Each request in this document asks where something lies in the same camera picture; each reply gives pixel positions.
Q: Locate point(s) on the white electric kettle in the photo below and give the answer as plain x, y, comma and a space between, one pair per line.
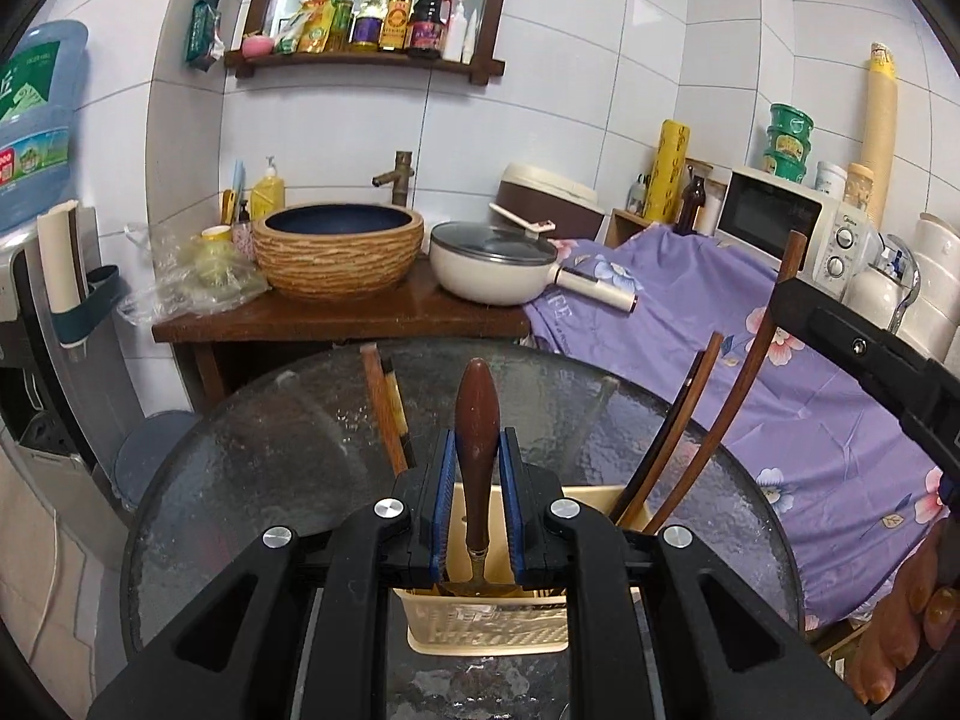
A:
877, 285

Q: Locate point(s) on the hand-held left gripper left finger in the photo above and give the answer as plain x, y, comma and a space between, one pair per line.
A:
442, 495

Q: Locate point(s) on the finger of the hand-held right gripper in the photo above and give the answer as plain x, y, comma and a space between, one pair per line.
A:
840, 330

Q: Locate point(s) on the yellow label sauce bottle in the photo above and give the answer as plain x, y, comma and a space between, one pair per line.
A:
396, 19

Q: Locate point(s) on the pink small bowl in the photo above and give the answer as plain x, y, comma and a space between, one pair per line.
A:
256, 45

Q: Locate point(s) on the stack of white bowls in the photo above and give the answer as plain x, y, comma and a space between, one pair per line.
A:
937, 277

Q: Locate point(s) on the yellow soap dispenser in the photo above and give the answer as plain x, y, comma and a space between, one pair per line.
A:
268, 195

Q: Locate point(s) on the white microwave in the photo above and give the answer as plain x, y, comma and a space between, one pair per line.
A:
780, 221

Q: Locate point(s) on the person's right hand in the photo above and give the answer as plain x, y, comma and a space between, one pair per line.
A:
907, 615

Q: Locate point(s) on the grey trash bin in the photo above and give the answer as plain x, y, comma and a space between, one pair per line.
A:
154, 461

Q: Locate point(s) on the small wooden box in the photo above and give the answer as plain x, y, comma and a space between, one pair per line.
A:
626, 229

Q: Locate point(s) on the yellow cup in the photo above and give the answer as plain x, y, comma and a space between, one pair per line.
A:
216, 234

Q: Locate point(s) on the cream plastic utensil holder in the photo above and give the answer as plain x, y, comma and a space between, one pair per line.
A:
480, 622

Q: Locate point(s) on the brown wooden counter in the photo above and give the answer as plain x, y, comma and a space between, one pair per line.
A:
337, 322

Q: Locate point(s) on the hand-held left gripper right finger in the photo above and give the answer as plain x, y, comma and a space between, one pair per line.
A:
514, 495

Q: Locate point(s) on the dark wooden wall shelf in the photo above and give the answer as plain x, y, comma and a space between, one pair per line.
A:
259, 30

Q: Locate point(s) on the dark soy sauce bottle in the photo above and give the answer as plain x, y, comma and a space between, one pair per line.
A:
429, 22

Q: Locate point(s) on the yellow wrap roll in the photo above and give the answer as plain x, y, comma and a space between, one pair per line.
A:
667, 172

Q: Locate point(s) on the green oil bottle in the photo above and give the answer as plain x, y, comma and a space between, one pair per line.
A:
343, 21

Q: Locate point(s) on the green wipes packet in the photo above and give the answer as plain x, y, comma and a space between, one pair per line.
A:
204, 26

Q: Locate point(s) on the bronze faucet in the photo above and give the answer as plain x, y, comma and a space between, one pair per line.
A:
397, 176

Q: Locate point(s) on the white rice paddle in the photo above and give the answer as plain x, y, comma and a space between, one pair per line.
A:
521, 217

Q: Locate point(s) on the tall stack of paper cups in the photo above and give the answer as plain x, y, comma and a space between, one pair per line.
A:
881, 127

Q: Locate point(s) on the clear plastic bag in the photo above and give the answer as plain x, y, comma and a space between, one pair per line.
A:
187, 277

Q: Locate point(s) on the small spray bottle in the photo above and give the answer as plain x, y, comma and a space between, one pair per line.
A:
637, 195

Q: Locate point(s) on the brown white rice cooker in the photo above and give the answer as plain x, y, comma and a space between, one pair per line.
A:
555, 199

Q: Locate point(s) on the purple floral sheet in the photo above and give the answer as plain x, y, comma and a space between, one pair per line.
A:
817, 420

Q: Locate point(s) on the white water dispenser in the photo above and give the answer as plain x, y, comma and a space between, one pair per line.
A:
37, 330

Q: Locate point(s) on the white pan with lid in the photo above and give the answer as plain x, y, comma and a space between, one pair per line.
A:
491, 266

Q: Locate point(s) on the white plastic jar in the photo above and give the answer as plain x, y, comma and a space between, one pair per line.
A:
831, 178

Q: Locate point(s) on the blue water jug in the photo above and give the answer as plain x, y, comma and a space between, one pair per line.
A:
41, 120

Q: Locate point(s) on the white squeeze bottle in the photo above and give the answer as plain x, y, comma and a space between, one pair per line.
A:
459, 34

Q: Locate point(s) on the purple label sauce bottle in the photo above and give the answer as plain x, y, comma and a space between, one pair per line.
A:
367, 19

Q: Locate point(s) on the woven brown wash basin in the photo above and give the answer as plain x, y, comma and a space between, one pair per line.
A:
337, 251

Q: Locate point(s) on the yellow seasoning pouch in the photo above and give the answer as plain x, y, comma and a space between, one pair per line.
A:
309, 24

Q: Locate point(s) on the brown glass bottle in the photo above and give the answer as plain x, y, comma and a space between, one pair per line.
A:
691, 206

